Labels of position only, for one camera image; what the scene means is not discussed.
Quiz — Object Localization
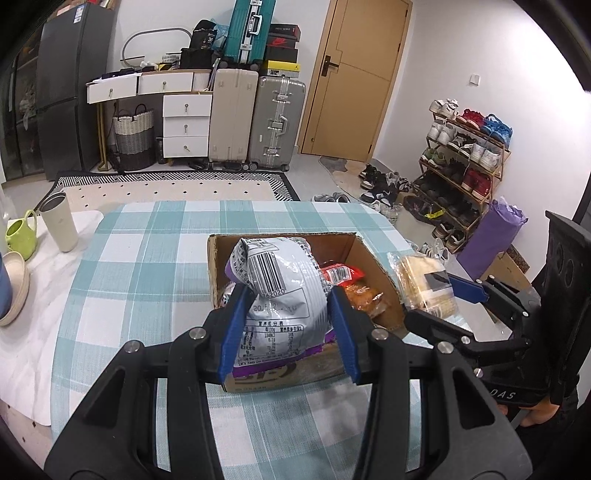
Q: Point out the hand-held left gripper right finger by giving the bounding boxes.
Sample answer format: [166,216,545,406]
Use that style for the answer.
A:
[327,286,534,480]

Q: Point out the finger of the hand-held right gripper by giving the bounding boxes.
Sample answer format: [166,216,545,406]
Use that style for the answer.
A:
[443,271,541,324]
[404,308,532,365]

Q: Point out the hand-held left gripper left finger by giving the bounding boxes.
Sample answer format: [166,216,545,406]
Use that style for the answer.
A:
[44,284,252,480]

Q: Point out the clear orange snack packet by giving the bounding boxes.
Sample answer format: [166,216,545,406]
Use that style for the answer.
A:
[344,281,386,319]

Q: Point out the white purple snack bag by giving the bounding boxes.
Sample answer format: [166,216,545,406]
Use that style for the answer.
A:
[225,235,340,377]

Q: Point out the clear bread packet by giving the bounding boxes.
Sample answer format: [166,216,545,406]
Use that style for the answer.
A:
[387,251,460,319]

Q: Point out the small red snack packet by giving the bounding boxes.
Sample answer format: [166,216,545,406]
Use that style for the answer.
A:
[318,262,365,289]

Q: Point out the brown cardboard box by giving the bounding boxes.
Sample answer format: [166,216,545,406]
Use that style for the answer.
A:
[206,232,407,393]

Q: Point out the person's right hand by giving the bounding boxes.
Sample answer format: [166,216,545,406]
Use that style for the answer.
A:
[505,392,578,428]

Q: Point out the flat brown cardboard sheet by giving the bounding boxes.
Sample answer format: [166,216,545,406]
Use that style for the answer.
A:
[480,251,533,296]

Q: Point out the purple fabric bag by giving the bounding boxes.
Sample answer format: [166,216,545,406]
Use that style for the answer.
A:
[456,198,528,282]

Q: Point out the checked tablecloth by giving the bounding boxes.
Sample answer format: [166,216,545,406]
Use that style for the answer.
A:
[48,199,444,480]

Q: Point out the scattered loose shoes group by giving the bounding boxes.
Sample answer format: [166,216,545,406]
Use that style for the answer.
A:
[311,164,451,264]

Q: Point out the rows of stored shoes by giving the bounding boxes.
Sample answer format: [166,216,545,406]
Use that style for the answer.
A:
[413,98,514,252]

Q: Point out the wooden shoe rack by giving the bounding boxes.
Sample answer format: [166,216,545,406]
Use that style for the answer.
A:
[411,99,513,254]

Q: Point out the beige round mat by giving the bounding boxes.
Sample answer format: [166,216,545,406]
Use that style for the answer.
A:
[330,159,384,199]

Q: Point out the grey irregular door mat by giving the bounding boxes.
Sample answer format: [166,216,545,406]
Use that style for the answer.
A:
[318,156,348,176]

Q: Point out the white drawer dresser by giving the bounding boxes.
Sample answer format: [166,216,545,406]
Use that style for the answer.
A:
[85,69,214,160]

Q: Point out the beige tumbler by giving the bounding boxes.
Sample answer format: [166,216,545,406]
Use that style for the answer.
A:
[38,191,79,252]

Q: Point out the silver suitcase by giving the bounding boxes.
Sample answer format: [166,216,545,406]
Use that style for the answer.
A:
[247,76,307,169]

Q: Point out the beige suitcase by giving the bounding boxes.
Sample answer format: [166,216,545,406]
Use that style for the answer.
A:
[208,68,259,167]

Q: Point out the wicker basket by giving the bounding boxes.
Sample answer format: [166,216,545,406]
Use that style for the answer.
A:
[112,104,157,171]

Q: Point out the beige bowl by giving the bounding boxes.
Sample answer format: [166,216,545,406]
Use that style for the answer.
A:
[0,251,31,326]

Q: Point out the green mug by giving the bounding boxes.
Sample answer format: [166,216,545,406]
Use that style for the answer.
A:
[6,210,38,261]

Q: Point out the tan wooden door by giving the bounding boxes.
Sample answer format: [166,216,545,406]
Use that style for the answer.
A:
[297,0,413,162]

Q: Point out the blue bowl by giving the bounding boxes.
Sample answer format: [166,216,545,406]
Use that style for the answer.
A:
[0,254,10,319]

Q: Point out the yellow black shoe box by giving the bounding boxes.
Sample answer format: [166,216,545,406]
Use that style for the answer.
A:
[259,62,301,77]

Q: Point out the black bag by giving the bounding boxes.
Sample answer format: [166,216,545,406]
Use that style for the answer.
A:
[180,47,215,70]

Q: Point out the plain black shoe box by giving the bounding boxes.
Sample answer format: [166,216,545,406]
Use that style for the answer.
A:
[263,46,298,64]

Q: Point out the dark grey fridge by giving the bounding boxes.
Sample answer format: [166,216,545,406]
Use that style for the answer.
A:
[36,4,116,182]

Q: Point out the black printed package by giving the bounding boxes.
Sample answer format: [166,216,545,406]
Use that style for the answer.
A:
[191,19,218,51]

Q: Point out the teal suitcase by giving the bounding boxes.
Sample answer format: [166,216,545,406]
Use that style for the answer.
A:
[224,0,276,64]

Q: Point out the dark glass cabinet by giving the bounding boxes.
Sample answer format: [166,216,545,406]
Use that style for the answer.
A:
[0,41,47,181]

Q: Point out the metal framed mirror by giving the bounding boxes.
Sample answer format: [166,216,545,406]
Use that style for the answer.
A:
[121,28,192,70]

